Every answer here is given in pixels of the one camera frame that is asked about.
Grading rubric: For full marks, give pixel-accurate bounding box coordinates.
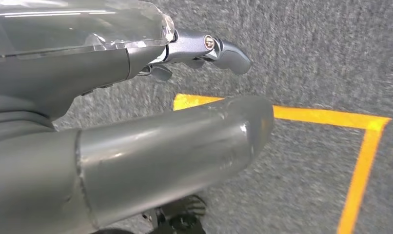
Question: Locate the yellow floor tape square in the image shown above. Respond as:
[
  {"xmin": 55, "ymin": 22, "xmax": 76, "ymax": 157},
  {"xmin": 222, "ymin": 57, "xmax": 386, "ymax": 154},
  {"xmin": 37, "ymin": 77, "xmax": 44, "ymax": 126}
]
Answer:
[{"xmin": 173, "ymin": 94, "xmax": 393, "ymax": 234}]

